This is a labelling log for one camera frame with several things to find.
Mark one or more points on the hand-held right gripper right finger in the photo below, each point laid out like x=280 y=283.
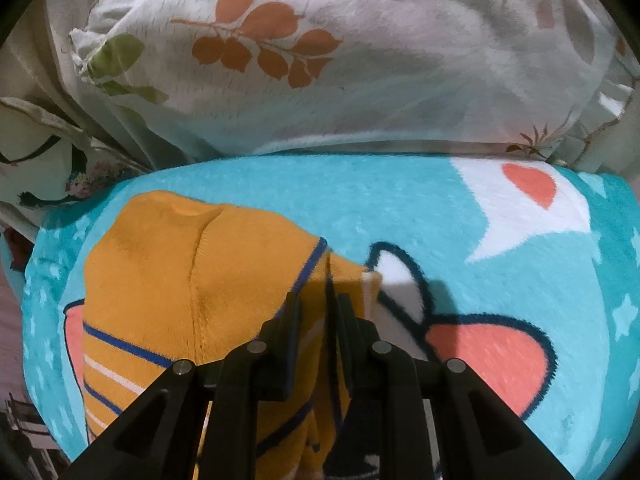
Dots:
x=346 y=340

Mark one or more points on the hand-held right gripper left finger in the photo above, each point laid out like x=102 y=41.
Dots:
x=290 y=350

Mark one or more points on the orange striped small garment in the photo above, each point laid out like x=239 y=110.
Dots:
x=150 y=270

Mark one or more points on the teal printed blanket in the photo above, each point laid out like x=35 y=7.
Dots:
x=425 y=220

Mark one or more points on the leaf print pillow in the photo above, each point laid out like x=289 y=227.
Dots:
x=350 y=85

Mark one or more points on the slatted rack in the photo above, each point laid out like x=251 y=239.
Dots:
x=32 y=430

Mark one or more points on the floral print pillow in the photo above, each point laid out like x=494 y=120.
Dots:
x=30 y=160

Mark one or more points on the beige curtain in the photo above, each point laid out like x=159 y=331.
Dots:
x=55 y=75

